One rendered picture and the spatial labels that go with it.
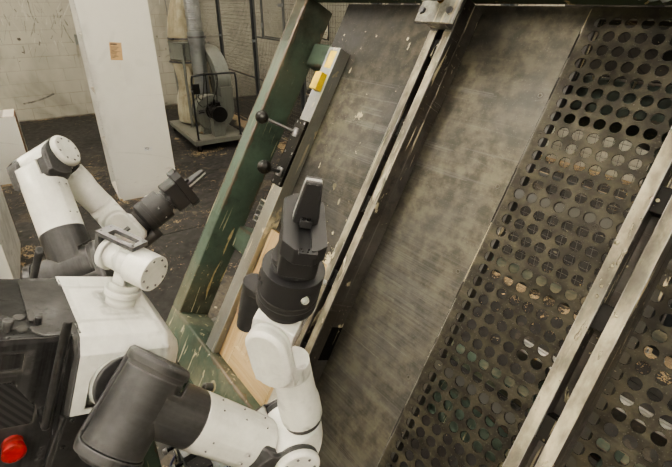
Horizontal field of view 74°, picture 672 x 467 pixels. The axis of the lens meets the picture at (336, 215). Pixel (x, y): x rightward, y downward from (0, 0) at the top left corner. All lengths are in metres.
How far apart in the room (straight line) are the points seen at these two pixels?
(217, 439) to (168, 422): 0.09
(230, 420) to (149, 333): 0.20
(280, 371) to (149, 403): 0.18
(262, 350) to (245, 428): 0.17
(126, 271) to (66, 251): 0.26
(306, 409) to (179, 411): 0.20
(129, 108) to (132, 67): 0.38
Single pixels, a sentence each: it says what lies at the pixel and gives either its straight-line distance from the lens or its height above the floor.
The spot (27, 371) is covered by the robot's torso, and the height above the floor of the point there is 1.35.
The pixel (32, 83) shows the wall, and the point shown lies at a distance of 9.14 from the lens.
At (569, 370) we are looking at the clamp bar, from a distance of 0.78.
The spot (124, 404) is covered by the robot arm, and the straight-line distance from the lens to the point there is 0.72.
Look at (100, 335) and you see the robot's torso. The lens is 0.82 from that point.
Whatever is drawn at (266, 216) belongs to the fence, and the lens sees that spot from 1.31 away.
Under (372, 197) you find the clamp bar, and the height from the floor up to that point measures 1.45.
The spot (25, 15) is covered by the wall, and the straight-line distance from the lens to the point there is 9.06.
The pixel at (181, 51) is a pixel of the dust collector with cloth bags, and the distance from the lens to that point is 6.81.
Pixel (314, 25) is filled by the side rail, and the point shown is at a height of 1.76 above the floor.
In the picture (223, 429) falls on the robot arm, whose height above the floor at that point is 1.25.
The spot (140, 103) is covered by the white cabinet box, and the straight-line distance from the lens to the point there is 4.80.
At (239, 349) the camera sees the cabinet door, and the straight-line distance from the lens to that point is 1.36.
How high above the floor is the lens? 1.84
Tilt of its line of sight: 26 degrees down
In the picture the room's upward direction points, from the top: straight up
